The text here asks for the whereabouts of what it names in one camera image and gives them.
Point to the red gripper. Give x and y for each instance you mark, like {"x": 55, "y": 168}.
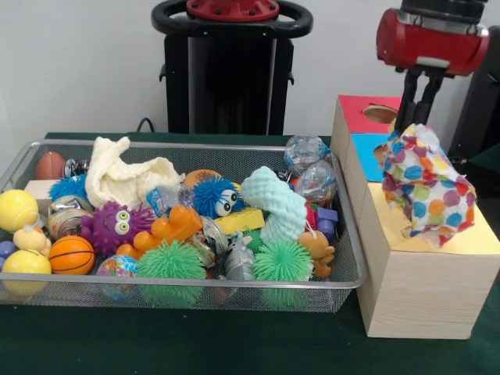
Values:
{"x": 430, "y": 45}

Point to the small dotted cloth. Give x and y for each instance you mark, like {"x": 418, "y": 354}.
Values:
{"x": 430, "y": 187}

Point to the wooden box with three holes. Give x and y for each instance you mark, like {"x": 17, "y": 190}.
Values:
{"x": 422, "y": 289}

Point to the black monitor panel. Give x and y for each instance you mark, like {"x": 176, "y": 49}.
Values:
{"x": 483, "y": 117}

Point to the mint green foam cloth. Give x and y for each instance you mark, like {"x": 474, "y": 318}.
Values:
{"x": 277, "y": 207}

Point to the green spiky ball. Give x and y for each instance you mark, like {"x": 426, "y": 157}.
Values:
{"x": 283, "y": 262}
{"x": 172, "y": 262}

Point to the blue spiky ball with eyes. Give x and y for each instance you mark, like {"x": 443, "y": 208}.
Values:
{"x": 211, "y": 195}

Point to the orange plastic toy block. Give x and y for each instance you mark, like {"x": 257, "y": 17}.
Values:
{"x": 168, "y": 226}

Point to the cream knitted cloth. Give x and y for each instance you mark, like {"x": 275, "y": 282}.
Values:
{"x": 125, "y": 176}

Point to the dark green table cloth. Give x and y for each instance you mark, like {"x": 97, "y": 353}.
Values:
{"x": 234, "y": 344}

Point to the purple furry monster toy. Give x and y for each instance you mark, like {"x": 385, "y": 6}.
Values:
{"x": 113, "y": 226}

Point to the orange toy basketball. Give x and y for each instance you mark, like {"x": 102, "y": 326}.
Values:
{"x": 72, "y": 254}

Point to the yellow ball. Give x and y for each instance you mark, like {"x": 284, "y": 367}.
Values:
{"x": 17, "y": 209}
{"x": 27, "y": 262}

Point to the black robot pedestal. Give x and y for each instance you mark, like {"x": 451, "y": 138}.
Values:
{"x": 226, "y": 78}

